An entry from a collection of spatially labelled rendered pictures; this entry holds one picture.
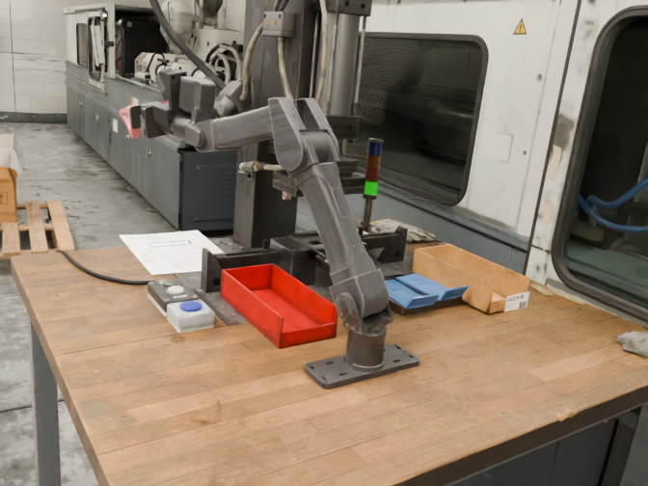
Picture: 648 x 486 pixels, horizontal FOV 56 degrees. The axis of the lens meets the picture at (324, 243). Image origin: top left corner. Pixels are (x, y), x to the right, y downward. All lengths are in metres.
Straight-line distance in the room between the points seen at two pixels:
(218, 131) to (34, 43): 9.26
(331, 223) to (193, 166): 3.49
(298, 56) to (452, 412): 0.79
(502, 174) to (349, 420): 1.07
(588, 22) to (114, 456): 1.33
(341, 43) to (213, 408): 0.76
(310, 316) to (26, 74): 9.40
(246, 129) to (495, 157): 0.91
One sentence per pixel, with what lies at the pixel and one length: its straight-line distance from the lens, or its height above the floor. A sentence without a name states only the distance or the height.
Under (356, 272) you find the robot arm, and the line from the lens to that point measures 0.97.
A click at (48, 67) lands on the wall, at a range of 10.41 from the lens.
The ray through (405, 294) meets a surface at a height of 0.92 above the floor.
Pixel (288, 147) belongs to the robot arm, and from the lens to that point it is 1.01.
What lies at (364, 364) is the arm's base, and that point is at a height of 0.92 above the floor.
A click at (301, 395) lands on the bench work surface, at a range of 0.94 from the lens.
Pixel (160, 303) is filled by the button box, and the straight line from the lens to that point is 1.19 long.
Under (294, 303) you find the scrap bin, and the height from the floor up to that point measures 0.91.
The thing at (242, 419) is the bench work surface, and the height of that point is 0.90.
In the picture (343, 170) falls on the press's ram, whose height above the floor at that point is 1.16.
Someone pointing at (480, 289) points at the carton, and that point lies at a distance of 1.34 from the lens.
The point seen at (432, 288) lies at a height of 0.92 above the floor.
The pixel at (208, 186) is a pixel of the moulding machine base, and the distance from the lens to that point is 4.50.
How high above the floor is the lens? 1.39
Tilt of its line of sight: 17 degrees down
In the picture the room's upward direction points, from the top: 6 degrees clockwise
